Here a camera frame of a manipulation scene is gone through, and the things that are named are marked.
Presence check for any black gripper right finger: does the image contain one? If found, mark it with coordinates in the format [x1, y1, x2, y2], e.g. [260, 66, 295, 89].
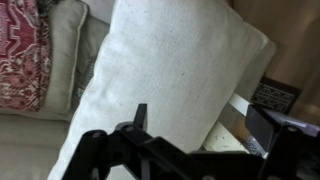
[245, 104, 320, 180]

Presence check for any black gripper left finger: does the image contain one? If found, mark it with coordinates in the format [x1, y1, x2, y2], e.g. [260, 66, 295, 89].
[61, 103, 201, 180]

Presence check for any large beige pillow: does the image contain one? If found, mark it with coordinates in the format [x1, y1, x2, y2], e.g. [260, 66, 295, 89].
[48, 0, 278, 180]

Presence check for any red patterned throw blanket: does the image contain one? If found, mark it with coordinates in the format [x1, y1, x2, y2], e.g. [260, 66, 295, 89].
[0, 0, 53, 113]

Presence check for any dark perforated panel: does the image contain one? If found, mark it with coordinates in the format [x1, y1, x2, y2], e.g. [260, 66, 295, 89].
[249, 75, 303, 115]

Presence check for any small white stool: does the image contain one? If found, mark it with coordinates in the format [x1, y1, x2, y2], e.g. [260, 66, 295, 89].
[201, 92, 268, 158]

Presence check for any beige fabric sofa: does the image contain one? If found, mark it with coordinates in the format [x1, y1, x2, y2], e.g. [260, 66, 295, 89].
[0, 0, 116, 180]

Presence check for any flat beige cushion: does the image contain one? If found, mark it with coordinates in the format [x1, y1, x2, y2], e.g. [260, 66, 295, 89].
[34, 0, 90, 122]

